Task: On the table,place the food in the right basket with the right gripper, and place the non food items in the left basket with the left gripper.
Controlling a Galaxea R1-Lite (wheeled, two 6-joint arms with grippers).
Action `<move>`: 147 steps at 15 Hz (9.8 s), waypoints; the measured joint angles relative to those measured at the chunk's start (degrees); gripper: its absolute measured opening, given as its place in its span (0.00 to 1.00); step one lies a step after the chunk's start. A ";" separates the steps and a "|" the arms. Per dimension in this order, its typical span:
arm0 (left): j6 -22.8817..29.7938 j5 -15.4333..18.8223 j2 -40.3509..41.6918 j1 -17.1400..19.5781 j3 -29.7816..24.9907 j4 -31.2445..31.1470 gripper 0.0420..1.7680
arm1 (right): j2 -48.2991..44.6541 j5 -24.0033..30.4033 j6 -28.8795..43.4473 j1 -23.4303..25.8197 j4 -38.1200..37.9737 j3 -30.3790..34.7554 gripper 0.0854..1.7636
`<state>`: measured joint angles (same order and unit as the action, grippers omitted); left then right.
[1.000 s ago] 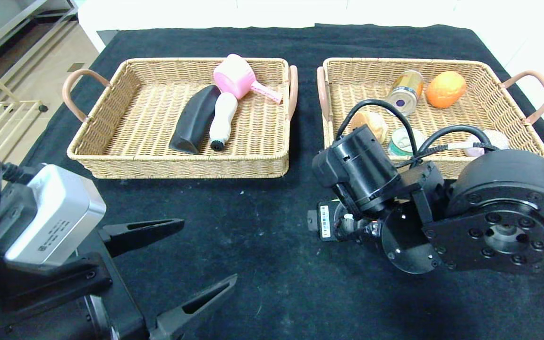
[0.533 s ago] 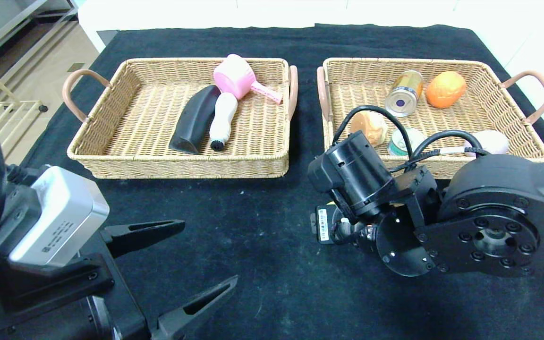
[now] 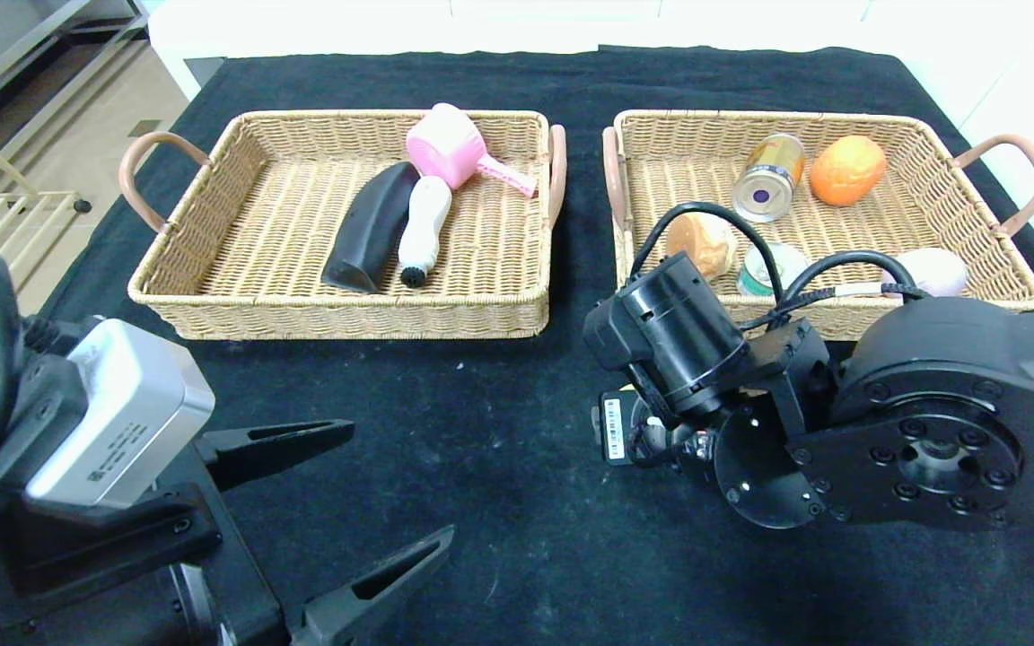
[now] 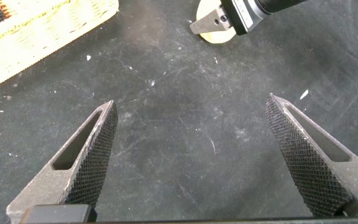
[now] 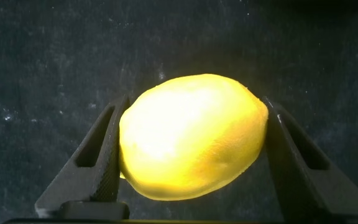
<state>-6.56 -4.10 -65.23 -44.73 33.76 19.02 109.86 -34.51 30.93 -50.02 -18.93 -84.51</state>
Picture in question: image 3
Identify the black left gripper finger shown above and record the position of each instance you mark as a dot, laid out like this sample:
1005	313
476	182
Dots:
373	592
275	444

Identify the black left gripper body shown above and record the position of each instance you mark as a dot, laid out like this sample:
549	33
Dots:
228	547

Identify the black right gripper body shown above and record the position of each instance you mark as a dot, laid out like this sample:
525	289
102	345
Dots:
614	425

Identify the brown cream puff bread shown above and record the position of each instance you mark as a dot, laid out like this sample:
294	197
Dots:
705	242

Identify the green pull-tab tin can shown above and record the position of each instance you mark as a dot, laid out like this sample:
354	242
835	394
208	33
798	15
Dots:
759	269

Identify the black leather pouch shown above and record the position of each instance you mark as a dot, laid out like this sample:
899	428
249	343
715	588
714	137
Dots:
369	233

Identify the golden drink can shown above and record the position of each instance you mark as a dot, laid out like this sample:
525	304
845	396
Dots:
770	179

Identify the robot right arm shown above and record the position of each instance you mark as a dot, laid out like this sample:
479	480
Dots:
930	413

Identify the black table cloth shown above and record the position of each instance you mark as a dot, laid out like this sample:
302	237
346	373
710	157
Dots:
481	431

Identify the pink plastic scoop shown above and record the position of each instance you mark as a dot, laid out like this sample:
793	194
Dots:
445	148

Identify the orange fruit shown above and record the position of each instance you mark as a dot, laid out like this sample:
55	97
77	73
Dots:
847	170

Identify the beige wooden rack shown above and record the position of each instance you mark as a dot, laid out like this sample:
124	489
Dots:
32	196

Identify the pale pink round bun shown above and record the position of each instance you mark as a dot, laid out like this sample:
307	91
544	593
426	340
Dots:
943	269

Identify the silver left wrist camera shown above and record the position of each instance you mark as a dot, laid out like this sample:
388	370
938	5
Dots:
122	404

